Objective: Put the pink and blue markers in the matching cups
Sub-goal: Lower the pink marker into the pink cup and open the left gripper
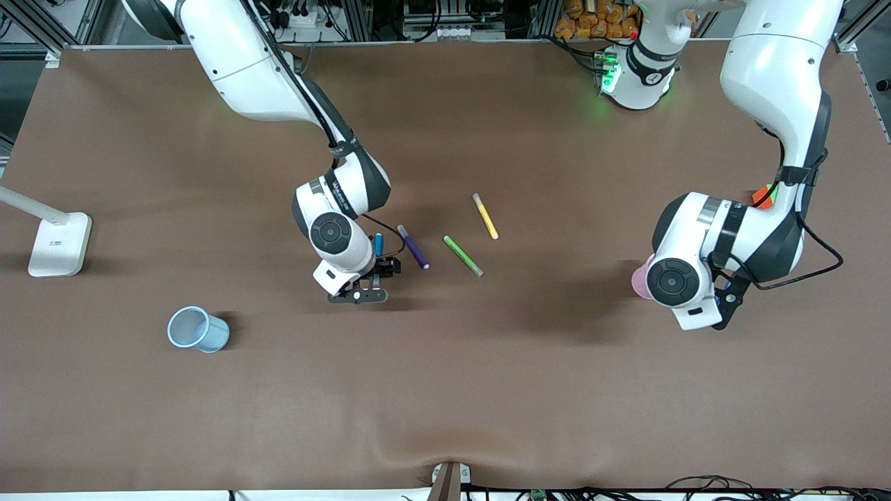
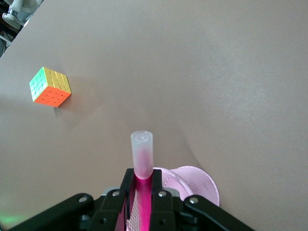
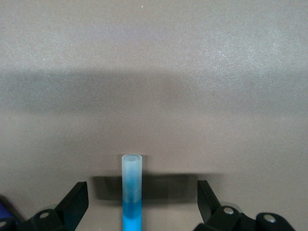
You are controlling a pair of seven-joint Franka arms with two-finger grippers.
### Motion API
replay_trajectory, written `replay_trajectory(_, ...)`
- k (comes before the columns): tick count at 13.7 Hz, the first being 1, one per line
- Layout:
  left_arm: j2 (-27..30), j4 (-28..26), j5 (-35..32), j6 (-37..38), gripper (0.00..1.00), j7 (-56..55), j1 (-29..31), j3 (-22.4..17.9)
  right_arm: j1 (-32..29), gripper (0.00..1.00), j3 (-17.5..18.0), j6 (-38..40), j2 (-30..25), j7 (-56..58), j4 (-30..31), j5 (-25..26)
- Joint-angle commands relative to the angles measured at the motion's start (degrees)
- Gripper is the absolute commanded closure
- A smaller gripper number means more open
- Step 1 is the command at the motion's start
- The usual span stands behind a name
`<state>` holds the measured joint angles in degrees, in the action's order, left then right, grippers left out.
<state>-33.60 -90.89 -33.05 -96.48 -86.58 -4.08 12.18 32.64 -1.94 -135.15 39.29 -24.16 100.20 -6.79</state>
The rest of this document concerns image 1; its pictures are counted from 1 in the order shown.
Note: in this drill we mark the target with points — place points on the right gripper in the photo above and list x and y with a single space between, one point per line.
385 266

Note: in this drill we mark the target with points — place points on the blue marker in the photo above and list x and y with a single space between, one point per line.
379 245

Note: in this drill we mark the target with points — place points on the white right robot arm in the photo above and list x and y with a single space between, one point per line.
230 69

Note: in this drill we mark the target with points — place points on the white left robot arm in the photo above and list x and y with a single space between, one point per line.
773 62

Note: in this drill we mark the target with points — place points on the purple marker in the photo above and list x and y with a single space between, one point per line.
414 248

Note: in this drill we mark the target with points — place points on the green marker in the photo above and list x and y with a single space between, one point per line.
463 255

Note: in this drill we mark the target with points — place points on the pink mesh cup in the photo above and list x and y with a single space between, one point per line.
639 278

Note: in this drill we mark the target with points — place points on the colourful puzzle cube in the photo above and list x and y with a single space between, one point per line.
764 197

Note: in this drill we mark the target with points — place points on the yellow marker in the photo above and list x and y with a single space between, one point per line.
485 216

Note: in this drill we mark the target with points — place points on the blue mesh cup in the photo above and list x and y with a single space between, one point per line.
216 335

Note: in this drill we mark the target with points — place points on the white power strip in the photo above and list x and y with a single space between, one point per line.
303 17

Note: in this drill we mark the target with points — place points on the orange snack bag pile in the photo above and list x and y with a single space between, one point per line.
598 17

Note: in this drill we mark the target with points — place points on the aluminium frame profile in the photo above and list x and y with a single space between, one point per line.
846 43
42 35

